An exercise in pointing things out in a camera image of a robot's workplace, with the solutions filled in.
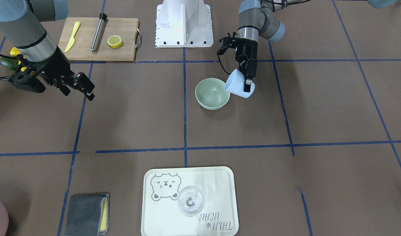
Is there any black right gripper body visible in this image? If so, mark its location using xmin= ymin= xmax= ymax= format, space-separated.
xmin=24 ymin=47 xmax=73 ymax=89

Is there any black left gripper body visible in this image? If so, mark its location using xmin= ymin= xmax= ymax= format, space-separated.
xmin=235 ymin=38 xmax=258 ymax=77

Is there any light blue plastic cup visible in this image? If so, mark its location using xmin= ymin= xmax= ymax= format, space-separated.
xmin=224 ymin=69 xmax=256 ymax=98

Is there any green ceramic bowl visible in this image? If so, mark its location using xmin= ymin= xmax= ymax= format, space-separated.
xmin=195 ymin=78 xmax=230 ymax=110

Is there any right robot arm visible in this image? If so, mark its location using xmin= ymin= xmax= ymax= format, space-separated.
xmin=0 ymin=0 xmax=95 ymax=101

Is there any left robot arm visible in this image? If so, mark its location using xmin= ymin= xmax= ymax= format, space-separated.
xmin=236 ymin=0 xmax=288 ymax=92

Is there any yellow lemon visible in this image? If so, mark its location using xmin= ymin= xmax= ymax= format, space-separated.
xmin=17 ymin=60 xmax=27 ymax=72
xmin=10 ymin=47 xmax=21 ymax=58

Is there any steel muddler rod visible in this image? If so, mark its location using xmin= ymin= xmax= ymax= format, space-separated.
xmin=90 ymin=12 xmax=107 ymax=52

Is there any yellow plastic knife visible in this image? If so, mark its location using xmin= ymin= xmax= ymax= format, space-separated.
xmin=64 ymin=21 xmax=81 ymax=52

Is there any lemon half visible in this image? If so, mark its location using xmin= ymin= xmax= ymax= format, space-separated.
xmin=107 ymin=35 xmax=123 ymax=49

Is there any wooden cutting board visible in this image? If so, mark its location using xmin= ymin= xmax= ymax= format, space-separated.
xmin=55 ymin=18 xmax=143 ymax=62

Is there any grey folded cloth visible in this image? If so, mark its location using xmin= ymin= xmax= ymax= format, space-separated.
xmin=64 ymin=193 xmax=110 ymax=236

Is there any white bear serving tray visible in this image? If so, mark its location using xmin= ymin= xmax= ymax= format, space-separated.
xmin=141 ymin=166 xmax=239 ymax=236

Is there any clear wine glass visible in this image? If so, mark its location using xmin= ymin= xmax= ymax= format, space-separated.
xmin=178 ymin=186 xmax=205 ymax=217

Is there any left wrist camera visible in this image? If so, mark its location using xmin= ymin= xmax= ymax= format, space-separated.
xmin=217 ymin=36 xmax=238 ymax=55

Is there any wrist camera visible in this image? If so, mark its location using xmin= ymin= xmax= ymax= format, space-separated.
xmin=8 ymin=71 xmax=46 ymax=93
xmin=217 ymin=36 xmax=238 ymax=55

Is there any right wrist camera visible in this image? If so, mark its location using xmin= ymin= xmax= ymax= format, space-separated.
xmin=8 ymin=71 xmax=46 ymax=93

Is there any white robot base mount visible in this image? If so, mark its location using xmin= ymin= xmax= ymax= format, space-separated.
xmin=155 ymin=0 xmax=214 ymax=48

